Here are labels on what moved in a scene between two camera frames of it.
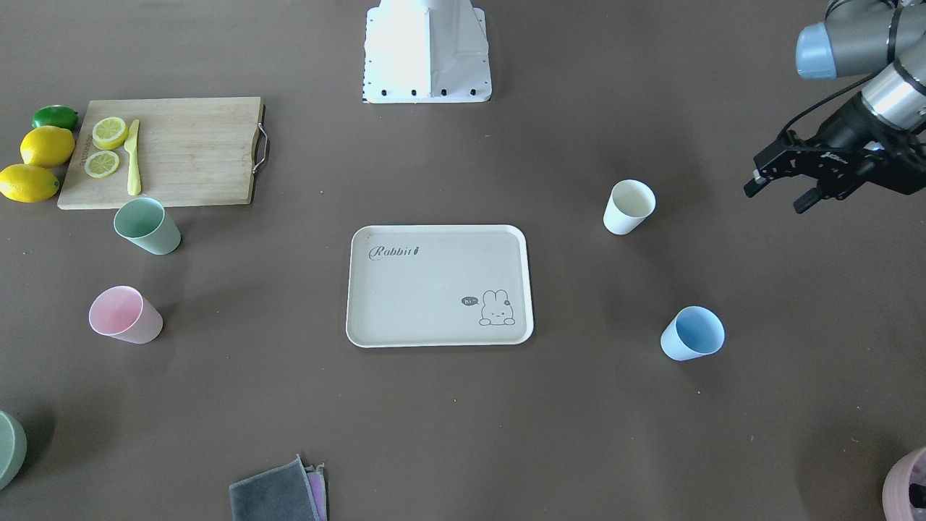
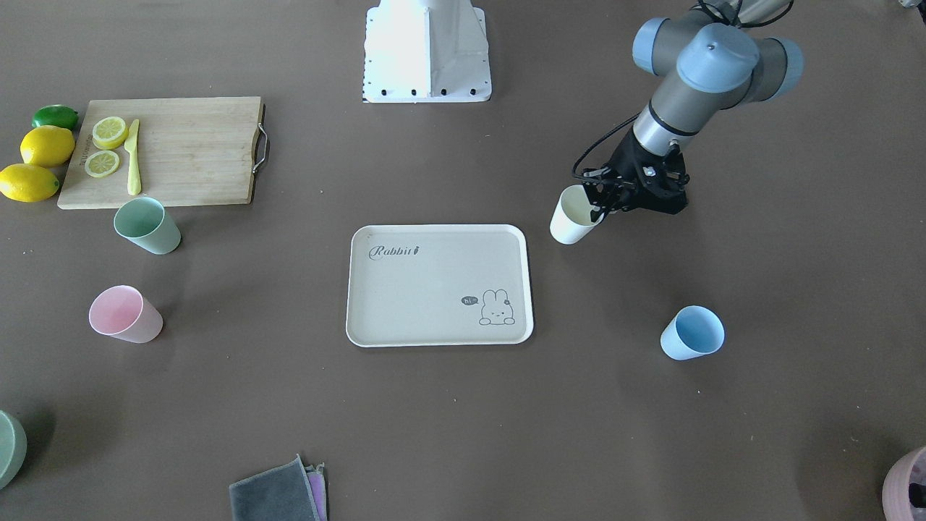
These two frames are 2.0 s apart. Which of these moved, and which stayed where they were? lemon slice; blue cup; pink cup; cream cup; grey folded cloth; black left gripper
Moved: cream cup; black left gripper
Stayed: grey folded cloth; blue cup; lemon slice; pink cup
